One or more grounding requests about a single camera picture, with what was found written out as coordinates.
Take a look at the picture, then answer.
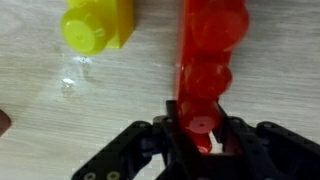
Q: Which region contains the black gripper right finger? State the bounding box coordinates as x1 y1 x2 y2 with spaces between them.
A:
213 103 320 180

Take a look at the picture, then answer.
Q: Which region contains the long red lego brick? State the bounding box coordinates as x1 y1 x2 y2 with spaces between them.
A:
173 0 250 154

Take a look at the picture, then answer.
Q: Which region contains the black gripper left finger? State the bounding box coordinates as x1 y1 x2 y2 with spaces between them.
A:
71 99 201 180

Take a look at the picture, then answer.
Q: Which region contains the long yellow lego brick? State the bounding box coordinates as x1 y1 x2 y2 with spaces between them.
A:
60 0 135 56

